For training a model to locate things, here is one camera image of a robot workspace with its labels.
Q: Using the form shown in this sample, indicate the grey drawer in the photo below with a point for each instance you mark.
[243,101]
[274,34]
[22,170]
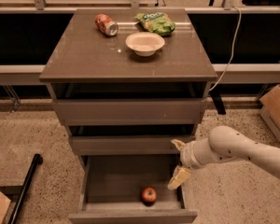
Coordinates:
[129,112]
[111,191]
[125,145]

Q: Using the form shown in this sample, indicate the orange soda can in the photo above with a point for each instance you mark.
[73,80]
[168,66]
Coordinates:
[106,25]

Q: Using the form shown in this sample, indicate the top grey drawer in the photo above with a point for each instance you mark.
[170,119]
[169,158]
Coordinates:
[129,112]

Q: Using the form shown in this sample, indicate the green chip bag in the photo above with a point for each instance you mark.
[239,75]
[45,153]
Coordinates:
[157,22]

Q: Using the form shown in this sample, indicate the bottom grey drawer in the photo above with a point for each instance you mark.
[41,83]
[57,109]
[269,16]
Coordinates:
[111,191]

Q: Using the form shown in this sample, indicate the grey drawer cabinet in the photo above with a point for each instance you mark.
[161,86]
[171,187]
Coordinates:
[86,64]

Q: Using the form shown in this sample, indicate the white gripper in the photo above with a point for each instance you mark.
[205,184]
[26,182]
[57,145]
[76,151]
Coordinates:
[187,156]

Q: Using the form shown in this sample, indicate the middle grey drawer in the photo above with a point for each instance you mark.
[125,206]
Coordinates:
[125,145]

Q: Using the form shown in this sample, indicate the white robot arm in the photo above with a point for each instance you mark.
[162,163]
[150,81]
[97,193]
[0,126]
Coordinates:
[221,145]

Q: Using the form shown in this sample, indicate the black pole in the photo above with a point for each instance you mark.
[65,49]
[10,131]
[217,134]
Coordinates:
[37,160]

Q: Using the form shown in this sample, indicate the red apple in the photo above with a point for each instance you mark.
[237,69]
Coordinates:
[149,195]

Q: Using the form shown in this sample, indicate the cardboard box right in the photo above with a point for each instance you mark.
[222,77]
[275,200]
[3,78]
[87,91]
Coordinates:
[270,111]

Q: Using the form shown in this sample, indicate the white paper bowl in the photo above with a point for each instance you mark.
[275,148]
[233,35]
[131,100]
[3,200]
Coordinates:
[144,43]

